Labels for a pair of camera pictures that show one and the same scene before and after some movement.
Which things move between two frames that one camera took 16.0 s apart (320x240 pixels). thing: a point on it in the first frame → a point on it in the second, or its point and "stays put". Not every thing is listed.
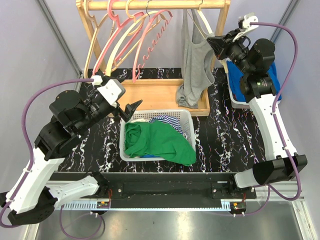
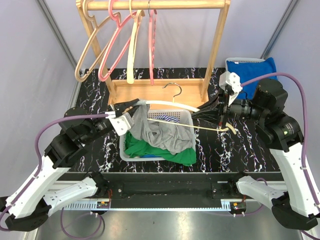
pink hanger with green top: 164,14 → 152,16
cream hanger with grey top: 223,61 → 231,127
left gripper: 130,108 → 121,107
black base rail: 191,189 stays put
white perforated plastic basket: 185,116 stays put
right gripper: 221,45 → 213,115
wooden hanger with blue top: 156,14 → 133,45
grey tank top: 198,73 → 171,137
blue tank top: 149,156 stays put
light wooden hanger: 81,3 → 93,20
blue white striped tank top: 170,119 stays put
